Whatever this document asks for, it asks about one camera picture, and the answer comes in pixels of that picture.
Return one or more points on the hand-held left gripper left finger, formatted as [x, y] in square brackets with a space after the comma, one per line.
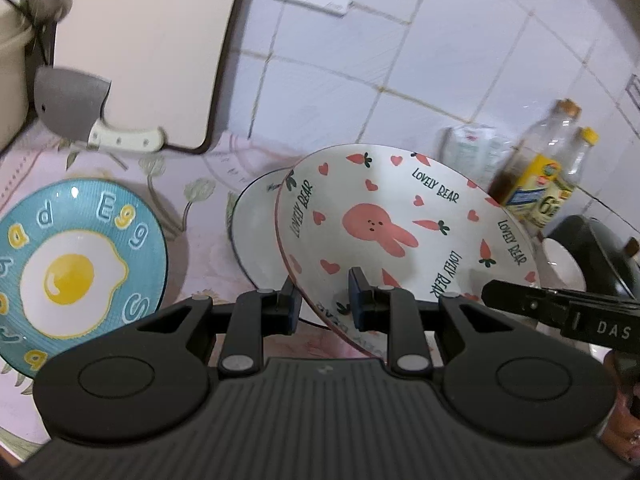
[289, 306]

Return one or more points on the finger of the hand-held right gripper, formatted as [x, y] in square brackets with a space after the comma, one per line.
[515, 297]

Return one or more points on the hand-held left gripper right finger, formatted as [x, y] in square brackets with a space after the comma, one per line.
[357, 296]

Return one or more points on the white pink rabbit plate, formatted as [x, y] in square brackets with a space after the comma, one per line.
[375, 220]

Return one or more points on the white dark-rimmed plate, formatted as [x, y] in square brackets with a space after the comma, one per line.
[255, 230]

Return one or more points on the blue fried egg plate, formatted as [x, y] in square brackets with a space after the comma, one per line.
[75, 280]

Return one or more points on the glass wok lid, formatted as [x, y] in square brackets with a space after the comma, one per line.
[615, 260]

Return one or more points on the black wok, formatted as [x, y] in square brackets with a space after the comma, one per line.
[570, 235]

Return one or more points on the vinegar bottle with yellow cap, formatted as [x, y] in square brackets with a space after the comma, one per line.
[555, 210]

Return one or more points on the pink floral table cloth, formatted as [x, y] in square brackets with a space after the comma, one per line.
[200, 230]

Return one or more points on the white salt bag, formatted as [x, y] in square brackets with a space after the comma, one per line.
[472, 152]

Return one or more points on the oil bottle with yellow label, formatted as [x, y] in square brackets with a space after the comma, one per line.
[542, 145]

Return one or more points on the beige cutting board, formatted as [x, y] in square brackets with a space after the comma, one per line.
[145, 35]

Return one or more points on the cream pot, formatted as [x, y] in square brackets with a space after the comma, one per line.
[12, 70]

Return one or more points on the wall sticker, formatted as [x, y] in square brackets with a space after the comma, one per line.
[634, 85]

